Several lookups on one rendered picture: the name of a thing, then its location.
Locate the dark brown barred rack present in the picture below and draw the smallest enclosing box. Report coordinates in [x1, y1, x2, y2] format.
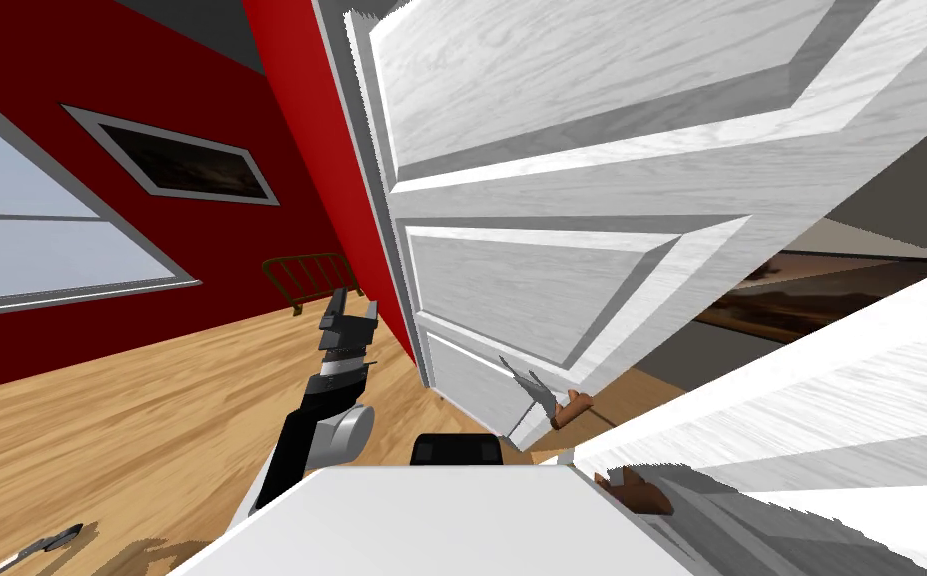
[262, 252, 363, 317]

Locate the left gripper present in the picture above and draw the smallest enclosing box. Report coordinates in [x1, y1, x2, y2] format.
[316, 287, 381, 378]

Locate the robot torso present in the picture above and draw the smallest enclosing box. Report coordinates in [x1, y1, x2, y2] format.
[162, 433, 724, 576]

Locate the brown door handle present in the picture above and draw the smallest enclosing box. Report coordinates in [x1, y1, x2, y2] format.
[549, 390, 595, 431]
[594, 466, 675, 516]

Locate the grey framed dark picture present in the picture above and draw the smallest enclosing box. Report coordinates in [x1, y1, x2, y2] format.
[61, 103, 280, 207]

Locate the grey framed window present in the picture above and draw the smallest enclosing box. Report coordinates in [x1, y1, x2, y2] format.
[0, 99, 202, 323]

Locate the white panelled door leaf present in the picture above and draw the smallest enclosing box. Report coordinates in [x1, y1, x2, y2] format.
[534, 255, 927, 576]
[342, 0, 927, 451]

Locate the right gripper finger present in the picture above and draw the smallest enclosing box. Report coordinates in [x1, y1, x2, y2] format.
[498, 355, 547, 406]
[527, 370, 563, 424]

